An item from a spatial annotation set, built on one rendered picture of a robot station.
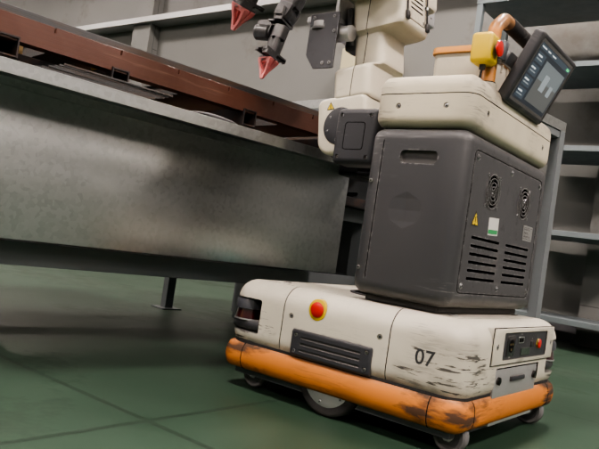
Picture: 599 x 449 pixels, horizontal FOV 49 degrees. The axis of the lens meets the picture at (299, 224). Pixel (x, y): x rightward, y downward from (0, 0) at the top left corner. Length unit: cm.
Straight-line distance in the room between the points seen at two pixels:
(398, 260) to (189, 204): 68
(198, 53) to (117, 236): 548
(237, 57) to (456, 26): 232
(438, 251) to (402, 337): 20
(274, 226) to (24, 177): 80
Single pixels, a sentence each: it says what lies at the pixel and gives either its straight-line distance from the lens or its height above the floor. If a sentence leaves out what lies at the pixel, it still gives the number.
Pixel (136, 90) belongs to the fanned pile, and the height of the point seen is 71.
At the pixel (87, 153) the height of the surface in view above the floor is 53.
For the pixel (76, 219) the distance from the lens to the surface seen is 175.
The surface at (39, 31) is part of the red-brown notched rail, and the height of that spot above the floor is 80.
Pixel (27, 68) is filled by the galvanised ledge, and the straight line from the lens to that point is 154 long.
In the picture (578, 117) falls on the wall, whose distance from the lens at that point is 490.
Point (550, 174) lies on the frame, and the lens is 296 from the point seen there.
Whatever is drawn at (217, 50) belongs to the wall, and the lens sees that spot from 699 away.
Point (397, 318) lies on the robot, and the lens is 146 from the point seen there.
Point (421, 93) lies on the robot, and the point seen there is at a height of 77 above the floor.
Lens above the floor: 39
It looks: 1 degrees up
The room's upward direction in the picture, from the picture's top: 8 degrees clockwise
